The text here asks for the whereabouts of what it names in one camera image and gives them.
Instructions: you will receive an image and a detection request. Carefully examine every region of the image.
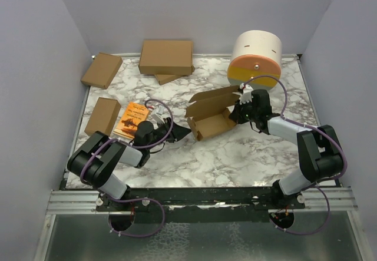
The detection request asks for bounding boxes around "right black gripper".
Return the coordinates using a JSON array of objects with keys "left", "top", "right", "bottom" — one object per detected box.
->
[{"left": 229, "top": 98, "right": 259, "bottom": 124}]

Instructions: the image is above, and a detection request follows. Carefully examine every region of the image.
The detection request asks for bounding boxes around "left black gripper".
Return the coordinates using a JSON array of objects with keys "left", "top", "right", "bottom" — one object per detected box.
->
[{"left": 147, "top": 117, "right": 191, "bottom": 151}]

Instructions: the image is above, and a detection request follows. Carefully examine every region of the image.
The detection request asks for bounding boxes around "brown cardboard box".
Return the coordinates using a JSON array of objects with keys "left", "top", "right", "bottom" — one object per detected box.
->
[{"left": 185, "top": 85, "right": 240, "bottom": 141}]

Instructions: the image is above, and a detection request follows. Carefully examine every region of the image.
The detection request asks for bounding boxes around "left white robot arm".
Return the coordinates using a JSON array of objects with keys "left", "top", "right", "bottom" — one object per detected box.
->
[{"left": 67, "top": 118, "right": 191, "bottom": 211}]

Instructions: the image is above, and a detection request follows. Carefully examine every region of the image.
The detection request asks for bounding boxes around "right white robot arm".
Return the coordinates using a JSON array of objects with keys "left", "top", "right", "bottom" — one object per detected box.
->
[{"left": 229, "top": 85, "right": 345, "bottom": 209}]

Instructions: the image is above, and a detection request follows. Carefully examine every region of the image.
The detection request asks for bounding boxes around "small cardboard box under stack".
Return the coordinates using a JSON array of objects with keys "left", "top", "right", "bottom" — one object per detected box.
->
[{"left": 155, "top": 74, "right": 181, "bottom": 85}]

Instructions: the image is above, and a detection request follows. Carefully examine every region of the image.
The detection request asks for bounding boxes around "folded cardboard box front left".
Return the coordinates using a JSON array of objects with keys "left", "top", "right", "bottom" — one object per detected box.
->
[{"left": 84, "top": 97, "right": 121, "bottom": 136}]

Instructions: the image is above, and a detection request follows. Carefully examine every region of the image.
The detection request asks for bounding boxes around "large folded cardboard box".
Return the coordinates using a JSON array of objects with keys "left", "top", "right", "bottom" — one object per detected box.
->
[{"left": 138, "top": 39, "right": 194, "bottom": 75}]

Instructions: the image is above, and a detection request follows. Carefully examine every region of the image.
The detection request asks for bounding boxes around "folded cardboard box back left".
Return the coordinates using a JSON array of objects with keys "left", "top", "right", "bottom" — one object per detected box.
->
[{"left": 81, "top": 52, "right": 123, "bottom": 90}]

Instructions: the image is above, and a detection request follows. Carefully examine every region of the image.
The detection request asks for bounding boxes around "round pastel drawer cabinet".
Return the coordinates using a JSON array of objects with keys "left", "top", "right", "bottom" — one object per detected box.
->
[{"left": 227, "top": 30, "right": 282, "bottom": 90}]

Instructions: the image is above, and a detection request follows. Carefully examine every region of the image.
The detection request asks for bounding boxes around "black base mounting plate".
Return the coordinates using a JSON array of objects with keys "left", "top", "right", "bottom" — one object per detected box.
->
[{"left": 96, "top": 187, "right": 305, "bottom": 224}]

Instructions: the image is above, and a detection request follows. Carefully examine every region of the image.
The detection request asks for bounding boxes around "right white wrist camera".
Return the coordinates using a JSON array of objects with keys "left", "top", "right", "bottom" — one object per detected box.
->
[{"left": 239, "top": 83, "right": 253, "bottom": 105}]

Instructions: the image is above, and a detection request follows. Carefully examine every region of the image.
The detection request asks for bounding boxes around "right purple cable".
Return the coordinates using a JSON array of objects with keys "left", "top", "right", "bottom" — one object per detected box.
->
[{"left": 241, "top": 75, "right": 348, "bottom": 235}]

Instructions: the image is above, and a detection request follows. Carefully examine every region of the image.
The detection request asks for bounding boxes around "aluminium rail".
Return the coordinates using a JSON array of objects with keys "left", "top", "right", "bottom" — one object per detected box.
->
[{"left": 47, "top": 190, "right": 99, "bottom": 215}]

